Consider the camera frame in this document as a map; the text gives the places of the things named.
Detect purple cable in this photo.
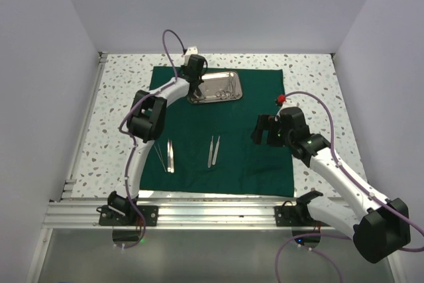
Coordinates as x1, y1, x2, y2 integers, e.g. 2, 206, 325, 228
276, 90, 424, 283
112, 29, 188, 251

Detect wide steel tweezers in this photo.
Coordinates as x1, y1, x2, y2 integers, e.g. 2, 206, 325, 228
167, 139, 175, 174

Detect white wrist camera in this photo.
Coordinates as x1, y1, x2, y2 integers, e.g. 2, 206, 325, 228
276, 94, 299, 109
184, 46, 198, 65

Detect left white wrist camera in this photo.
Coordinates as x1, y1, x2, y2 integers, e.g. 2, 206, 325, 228
184, 46, 198, 65

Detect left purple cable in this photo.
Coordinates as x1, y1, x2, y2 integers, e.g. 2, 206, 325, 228
112, 29, 188, 251

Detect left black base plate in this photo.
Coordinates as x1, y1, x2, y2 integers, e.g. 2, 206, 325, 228
96, 205, 158, 227

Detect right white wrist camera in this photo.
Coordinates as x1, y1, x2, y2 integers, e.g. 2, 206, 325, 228
276, 94, 299, 109

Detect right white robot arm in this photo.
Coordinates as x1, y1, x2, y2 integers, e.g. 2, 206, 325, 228
251, 107, 411, 263

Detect steel instrument tray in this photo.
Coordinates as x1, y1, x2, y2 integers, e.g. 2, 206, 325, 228
187, 70, 243, 104

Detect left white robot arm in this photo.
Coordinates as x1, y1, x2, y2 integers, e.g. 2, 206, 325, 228
107, 54, 208, 225

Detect aluminium front rail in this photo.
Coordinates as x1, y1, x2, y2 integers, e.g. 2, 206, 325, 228
42, 196, 352, 231

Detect aluminium rail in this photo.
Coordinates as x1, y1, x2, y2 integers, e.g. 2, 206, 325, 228
59, 52, 109, 201
42, 196, 352, 231

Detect steel scissors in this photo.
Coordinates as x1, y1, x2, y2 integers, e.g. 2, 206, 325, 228
215, 80, 242, 100

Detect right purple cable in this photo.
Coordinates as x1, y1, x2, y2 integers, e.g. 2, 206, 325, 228
276, 90, 424, 283

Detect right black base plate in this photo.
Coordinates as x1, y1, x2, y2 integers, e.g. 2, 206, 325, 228
274, 201, 321, 227

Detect thin steel forceps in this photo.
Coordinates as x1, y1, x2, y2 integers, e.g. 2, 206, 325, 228
154, 143, 167, 172

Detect aluminium left side rail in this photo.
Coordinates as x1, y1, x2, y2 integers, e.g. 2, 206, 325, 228
59, 52, 109, 201

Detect green surgical cloth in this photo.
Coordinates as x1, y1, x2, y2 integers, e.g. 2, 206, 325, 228
140, 70, 294, 197

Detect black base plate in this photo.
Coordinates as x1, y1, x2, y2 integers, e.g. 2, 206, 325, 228
96, 205, 158, 227
274, 201, 321, 227

